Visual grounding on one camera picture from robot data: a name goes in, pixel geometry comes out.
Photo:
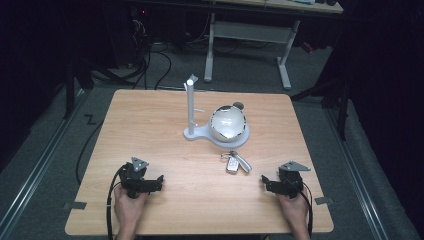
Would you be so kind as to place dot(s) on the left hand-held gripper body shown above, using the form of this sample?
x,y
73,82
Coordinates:
x,y
133,176

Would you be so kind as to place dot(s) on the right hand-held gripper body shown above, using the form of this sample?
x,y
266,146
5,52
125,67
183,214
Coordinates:
x,y
291,181

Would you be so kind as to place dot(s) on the silver key fob with keyring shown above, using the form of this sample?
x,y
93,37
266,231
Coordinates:
x,y
232,165

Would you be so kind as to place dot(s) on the person's right hand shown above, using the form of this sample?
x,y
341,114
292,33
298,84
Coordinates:
x,y
295,211

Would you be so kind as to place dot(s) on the person's left hand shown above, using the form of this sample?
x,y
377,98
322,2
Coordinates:
x,y
128,210

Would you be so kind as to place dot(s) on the grey tape piece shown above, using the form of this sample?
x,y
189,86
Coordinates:
x,y
75,205
324,200

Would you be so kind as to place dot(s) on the white stand with pole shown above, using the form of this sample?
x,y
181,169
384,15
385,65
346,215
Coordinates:
x,y
190,110

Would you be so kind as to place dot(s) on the black metal stand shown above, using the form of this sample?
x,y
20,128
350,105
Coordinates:
x,y
71,83
340,100

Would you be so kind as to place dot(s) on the white-framed wooden desk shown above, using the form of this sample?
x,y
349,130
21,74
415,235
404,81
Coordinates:
x,y
253,31

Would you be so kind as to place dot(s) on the metal floor rail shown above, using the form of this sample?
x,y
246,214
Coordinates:
x,y
356,173
36,166

